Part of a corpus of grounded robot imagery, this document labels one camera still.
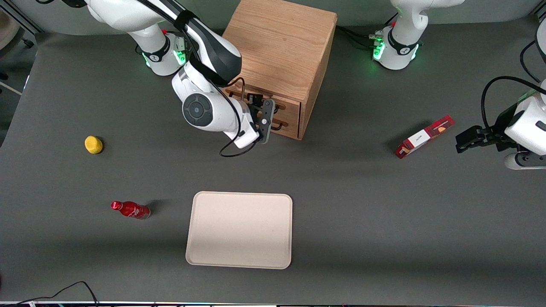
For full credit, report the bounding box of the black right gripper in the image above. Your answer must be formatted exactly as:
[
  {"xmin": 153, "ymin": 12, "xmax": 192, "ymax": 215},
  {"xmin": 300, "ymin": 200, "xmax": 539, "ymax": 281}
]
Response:
[{"xmin": 244, "ymin": 93, "xmax": 266, "ymax": 134}]

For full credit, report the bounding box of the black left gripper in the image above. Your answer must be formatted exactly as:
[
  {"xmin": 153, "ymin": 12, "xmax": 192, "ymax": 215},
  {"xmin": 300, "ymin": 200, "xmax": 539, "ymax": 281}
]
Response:
[{"xmin": 456, "ymin": 104, "xmax": 519, "ymax": 153}]

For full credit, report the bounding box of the wooden drawer with long handle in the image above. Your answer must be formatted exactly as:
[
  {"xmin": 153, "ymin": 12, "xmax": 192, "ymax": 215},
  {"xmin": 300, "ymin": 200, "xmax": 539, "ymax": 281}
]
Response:
[{"xmin": 225, "ymin": 87, "xmax": 301, "ymax": 122}]

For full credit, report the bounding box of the wooden drawer cabinet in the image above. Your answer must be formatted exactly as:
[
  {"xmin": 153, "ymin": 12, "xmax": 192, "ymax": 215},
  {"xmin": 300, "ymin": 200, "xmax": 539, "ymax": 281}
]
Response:
[{"xmin": 222, "ymin": 0, "xmax": 338, "ymax": 141}]

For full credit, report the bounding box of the red tartan cookie box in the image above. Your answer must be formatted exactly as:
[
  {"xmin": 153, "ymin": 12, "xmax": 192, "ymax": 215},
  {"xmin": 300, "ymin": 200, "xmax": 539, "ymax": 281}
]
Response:
[{"xmin": 395, "ymin": 115, "xmax": 455, "ymax": 159}]

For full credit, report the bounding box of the cream plastic tray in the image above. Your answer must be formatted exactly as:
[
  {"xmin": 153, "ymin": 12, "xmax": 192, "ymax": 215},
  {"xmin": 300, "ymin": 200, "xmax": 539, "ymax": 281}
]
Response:
[{"xmin": 186, "ymin": 191, "xmax": 293, "ymax": 270}]

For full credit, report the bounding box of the red soda bottle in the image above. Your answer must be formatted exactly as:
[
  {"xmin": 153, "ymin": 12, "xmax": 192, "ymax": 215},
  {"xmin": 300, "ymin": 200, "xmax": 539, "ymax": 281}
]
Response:
[{"xmin": 110, "ymin": 200, "xmax": 151, "ymax": 220}]

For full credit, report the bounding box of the yellow lemon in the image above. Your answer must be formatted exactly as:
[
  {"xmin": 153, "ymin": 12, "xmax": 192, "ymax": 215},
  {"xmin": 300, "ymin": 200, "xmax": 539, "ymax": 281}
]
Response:
[{"xmin": 84, "ymin": 136, "xmax": 104, "ymax": 154}]

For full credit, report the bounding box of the wooden drawer with short handle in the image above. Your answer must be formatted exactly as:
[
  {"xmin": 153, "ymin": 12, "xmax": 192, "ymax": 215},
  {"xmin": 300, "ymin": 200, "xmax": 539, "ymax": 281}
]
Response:
[{"xmin": 271, "ymin": 115, "xmax": 300, "ymax": 140}]

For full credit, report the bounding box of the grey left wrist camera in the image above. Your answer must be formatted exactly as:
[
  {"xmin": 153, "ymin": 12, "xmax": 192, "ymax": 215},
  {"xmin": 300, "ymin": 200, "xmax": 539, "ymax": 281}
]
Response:
[{"xmin": 504, "ymin": 152, "xmax": 546, "ymax": 171}]

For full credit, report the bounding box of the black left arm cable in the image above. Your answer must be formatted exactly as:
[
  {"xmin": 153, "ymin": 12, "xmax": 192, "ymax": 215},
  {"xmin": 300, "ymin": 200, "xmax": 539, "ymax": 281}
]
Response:
[{"xmin": 481, "ymin": 76, "xmax": 546, "ymax": 128}]

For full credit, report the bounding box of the black hanging cable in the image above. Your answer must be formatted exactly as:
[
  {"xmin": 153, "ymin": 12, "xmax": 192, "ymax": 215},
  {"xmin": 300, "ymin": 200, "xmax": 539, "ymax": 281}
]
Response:
[{"xmin": 520, "ymin": 41, "xmax": 546, "ymax": 84}]

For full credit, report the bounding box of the black base cable bundle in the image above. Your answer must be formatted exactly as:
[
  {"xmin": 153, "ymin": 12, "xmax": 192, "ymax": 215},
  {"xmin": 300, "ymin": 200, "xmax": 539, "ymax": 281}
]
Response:
[{"xmin": 335, "ymin": 25, "xmax": 378, "ymax": 51}]

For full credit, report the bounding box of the black caster frame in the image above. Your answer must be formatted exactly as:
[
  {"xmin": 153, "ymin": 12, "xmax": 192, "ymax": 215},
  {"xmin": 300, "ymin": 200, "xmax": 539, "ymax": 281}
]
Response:
[{"xmin": 0, "ymin": 0, "xmax": 43, "ymax": 48}]

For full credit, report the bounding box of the black cable on table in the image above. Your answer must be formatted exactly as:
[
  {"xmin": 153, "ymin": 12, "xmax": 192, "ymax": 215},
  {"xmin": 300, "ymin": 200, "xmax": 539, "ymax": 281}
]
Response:
[{"xmin": 0, "ymin": 281, "xmax": 99, "ymax": 307}]

